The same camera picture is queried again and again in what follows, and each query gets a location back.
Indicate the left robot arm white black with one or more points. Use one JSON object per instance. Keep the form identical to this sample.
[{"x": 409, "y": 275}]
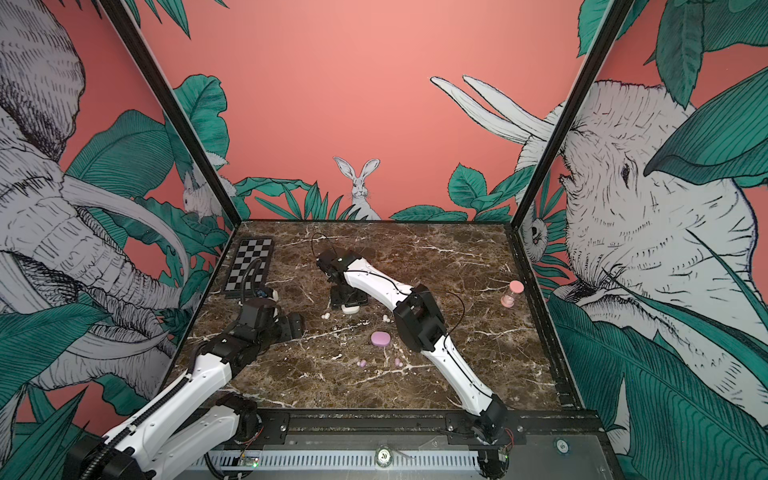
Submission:
[{"x": 162, "y": 439}]

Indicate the white earbud charging case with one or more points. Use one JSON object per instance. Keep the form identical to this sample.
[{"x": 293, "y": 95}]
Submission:
[{"x": 350, "y": 310}]

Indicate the black right frame post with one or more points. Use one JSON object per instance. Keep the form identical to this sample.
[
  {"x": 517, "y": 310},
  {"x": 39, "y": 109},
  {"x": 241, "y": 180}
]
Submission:
[{"x": 611, "y": 24}]

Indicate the white perforated cable duct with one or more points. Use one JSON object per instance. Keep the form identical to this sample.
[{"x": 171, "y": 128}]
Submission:
[{"x": 355, "y": 460}]

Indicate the black frame post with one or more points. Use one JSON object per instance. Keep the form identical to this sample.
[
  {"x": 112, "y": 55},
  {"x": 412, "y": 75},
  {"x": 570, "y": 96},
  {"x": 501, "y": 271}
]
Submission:
[
  {"x": 611, "y": 24},
  {"x": 128, "y": 31}
]

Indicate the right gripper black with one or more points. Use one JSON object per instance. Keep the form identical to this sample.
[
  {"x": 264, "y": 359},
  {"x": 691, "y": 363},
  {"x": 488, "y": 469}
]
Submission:
[{"x": 337, "y": 301}]

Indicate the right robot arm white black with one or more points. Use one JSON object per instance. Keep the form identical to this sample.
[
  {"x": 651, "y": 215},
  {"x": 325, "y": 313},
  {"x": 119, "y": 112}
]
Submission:
[{"x": 422, "y": 328}]

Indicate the pink earbud charging case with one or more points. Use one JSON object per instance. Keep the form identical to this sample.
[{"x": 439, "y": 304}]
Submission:
[{"x": 380, "y": 339}]

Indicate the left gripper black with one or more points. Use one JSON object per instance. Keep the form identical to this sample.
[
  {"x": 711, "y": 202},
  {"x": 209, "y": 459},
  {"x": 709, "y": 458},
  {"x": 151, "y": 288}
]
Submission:
[{"x": 288, "y": 331}]

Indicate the black white checkerboard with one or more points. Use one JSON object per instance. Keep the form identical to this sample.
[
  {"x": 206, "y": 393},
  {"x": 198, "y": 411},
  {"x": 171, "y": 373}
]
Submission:
[{"x": 248, "y": 272}]

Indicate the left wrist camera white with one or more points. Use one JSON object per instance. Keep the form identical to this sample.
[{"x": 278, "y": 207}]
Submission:
[{"x": 268, "y": 293}]

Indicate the black left frame post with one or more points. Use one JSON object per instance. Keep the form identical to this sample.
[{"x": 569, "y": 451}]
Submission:
[{"x": 128, "y": 31}]

